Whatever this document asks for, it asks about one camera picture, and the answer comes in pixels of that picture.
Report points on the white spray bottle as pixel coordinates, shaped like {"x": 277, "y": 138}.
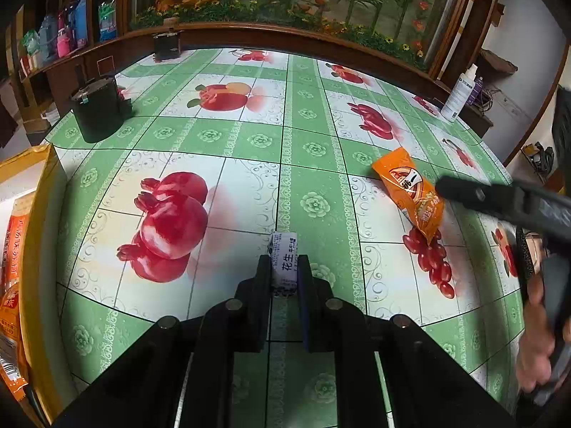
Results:
{"x": 459, "y": 95}

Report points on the eyeglasses in black case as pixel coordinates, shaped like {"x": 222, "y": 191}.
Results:
{"x": 529, "y": 252}

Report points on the orange cracker packet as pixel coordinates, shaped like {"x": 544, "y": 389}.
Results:
{"x": 14, "y": 220}

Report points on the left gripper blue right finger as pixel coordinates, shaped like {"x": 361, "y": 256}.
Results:
{"x": 328, "y": 324}

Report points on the orange snack sachet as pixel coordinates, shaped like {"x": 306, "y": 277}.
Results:
{"x": 411, "y": 191}

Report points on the small black container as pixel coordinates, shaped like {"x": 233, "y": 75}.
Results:
{"x": 167, "y": 46}

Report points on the orange biscuit pack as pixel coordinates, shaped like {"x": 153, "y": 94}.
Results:
{"x": 14, "y": 367}

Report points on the green floral tablecloth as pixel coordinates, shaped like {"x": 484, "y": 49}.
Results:
{"x": 284, "y": 143}

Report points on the blue bottle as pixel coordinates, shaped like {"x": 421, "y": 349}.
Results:
{"x": 80, "y": 24}

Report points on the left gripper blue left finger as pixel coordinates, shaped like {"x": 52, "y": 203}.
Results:
{"x": 240, "y": 324}

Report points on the small white peanut candy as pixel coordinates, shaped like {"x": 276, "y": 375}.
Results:
{"x": 283, "y": 253}

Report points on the black cylindrical container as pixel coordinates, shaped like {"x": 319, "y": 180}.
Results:
{"x": 100, "y": 108}

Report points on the pink bottle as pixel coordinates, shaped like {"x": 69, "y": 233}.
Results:
{"x": 63, "y": 42}

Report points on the purple bottle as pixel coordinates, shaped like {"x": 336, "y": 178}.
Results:
{"x": 476, "y": 90}

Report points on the right hand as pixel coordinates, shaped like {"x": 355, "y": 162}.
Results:
{"x": 537, "y": 343}

